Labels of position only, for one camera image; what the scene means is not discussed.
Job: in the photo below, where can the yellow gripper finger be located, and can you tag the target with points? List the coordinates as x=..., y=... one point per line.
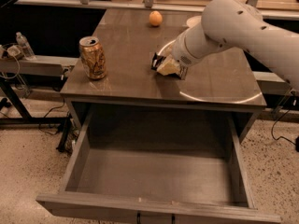
x=168, y=66

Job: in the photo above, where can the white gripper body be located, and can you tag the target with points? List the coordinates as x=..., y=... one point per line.
x=181, y=54

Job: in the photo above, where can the black rxbar chocolate wrapper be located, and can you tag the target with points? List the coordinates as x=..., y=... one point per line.
x=156, y=61

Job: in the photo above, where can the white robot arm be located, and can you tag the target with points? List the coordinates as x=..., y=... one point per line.
x=229, y=23

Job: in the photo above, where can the grey cabinet counter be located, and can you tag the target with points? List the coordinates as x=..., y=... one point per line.
x=222, y=81

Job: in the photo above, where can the open grey top drawer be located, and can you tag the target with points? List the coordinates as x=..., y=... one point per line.
x=153, y=160

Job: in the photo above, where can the white paper bowl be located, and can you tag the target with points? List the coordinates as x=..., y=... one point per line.
x=193, y=21

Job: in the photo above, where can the orange fruit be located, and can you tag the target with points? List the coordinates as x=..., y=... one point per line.
x=155, y=18

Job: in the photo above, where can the gold drink can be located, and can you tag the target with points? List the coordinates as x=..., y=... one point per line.
x=92, y=57

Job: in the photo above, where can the grey side bench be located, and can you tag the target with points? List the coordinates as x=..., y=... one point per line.
x=49, y=66

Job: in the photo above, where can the clear plastic water bottle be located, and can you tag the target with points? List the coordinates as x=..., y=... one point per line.
x=25, y=46

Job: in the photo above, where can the metal railing frame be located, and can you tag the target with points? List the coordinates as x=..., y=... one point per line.
x=271, y=9

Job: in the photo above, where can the black drawer handle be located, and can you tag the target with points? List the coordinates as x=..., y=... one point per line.
x=143, y=218

